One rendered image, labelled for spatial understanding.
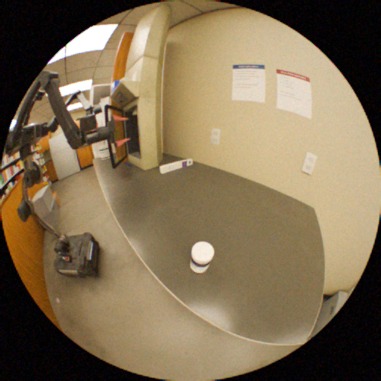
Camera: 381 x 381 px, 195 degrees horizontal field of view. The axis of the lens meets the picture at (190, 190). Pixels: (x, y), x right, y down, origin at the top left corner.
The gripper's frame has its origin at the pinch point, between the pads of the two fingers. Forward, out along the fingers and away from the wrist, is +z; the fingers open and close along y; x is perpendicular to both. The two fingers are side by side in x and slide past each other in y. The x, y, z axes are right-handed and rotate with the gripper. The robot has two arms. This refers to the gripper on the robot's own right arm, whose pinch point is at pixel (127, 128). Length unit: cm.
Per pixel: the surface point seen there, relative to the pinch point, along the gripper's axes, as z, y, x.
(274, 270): 0, -29, -70
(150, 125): 18.6, 0.9, 9.7
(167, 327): -49, -121, -59
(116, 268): -52, -120, 20
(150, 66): 18.4, 40.9, 9.0
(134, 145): 17.0, -13.8, 38.4
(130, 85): 6.2, 25.9, 9.1
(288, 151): 55, -7, -64
